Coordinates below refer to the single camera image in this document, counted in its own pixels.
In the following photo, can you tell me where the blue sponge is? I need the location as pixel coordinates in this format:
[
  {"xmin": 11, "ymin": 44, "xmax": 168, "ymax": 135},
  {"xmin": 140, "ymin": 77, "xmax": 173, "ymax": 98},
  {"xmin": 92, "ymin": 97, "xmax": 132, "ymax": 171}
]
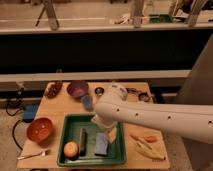
[{"xmin": 94, "ymin": 133, "xmax": 108, "ymax": 156}]

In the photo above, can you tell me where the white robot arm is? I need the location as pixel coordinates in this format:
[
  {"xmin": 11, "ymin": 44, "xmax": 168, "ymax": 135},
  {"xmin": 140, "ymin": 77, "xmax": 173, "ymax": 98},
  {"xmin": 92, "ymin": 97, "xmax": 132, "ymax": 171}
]
[{"xmin": 94, "ymin": 83, "xmax": 213, "ymax": 144}]

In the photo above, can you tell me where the dark brush block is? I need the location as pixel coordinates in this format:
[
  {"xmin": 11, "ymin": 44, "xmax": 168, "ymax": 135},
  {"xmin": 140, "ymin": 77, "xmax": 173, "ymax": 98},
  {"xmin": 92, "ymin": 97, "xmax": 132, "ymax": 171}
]
[{"xmin": 79, "ymin": 128, "xmax": 87, "ymax": 156}]

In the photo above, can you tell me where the green plastic tray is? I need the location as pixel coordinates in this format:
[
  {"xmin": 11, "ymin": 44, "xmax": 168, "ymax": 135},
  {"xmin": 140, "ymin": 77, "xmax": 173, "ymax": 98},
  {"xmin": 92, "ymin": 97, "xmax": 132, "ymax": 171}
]
[{"xmin": 57, "ymin": 114, "xmax": 126, "ymax": 167}]

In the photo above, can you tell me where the orange carrot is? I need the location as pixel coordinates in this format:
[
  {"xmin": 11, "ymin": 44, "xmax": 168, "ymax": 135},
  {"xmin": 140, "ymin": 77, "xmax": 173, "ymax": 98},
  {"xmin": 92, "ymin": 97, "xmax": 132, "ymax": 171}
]
[{"xmin": 129, "ymin": 133, "xmax": 159, "ymax": 144}]

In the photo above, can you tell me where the blue plastic cup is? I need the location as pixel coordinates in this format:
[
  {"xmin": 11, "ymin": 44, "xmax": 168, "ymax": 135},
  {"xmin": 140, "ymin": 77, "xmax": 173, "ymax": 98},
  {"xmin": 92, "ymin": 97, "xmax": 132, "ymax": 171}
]
[{"xmin": 81, "ymin": 95, "xmax": 93, "ymax": 111}]

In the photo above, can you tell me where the red yellow apple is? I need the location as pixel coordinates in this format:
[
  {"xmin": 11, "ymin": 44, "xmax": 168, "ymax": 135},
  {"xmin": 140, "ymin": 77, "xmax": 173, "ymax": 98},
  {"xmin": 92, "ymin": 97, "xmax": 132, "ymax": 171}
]
[{"xmin": 63, "ymin": 141, "xmax": 78, "ymax": 158}]

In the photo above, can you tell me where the small metal cup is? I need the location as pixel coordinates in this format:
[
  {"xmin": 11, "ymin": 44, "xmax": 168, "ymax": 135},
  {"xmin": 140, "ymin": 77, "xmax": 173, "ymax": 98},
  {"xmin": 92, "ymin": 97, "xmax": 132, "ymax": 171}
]
[{"xmin": 94, "ymin": 87, "xmax": 105, "ymax": 97}]

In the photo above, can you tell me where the small dark round lid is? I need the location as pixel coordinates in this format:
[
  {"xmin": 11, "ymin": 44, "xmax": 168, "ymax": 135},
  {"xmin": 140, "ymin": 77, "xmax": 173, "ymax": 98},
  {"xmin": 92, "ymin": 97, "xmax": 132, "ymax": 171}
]
[{"xmin": 138, "ymin": 93, "xmax": 150, "ymax": 102}]

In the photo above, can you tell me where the purple bowl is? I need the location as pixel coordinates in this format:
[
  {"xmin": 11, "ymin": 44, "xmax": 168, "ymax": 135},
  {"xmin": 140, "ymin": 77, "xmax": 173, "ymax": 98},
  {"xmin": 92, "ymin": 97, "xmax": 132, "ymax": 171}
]
[{"xmin": 67, "ymin": 80, "xmax": 89, "ymax": 98}]

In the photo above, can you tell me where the orange plastic bowl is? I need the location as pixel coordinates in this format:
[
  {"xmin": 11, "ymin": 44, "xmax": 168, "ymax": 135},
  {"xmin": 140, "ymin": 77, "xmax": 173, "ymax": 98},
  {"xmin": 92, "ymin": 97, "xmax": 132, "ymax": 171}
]
[{"xmin": 26, "ymin": 117, "xmax": 54, "ymax": 143}]

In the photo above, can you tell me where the bunch of dark grapes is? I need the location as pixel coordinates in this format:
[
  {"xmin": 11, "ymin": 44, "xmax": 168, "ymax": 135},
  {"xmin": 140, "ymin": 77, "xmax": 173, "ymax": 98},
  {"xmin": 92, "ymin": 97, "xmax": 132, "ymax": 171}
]
[{"xmin": 44, "ymin": 81, "xmax": 63, "ymax": 99}]

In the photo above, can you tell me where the blue power box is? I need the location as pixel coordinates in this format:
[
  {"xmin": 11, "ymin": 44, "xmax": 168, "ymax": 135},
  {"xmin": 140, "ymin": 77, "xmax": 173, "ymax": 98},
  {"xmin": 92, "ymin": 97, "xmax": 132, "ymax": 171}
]
[{"xmin": 23, "ymin": 105, "xmax": 38, "ymax": 123}]

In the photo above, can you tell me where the black handled knife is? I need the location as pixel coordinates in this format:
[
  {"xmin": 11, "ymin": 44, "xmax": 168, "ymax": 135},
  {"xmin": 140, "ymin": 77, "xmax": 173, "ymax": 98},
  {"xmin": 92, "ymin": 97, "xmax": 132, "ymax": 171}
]
[{"xmin": 126, "ymin": 88, "xmax": 141, "ymax": 94}]

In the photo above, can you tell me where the black cable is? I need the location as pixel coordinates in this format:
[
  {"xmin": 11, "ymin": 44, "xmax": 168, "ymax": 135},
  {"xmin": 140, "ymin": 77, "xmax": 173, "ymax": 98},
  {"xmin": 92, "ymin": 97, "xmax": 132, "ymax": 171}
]
[{"xmin": 5, "ymin": 87, "xmax": 28, "ymax": 151}]

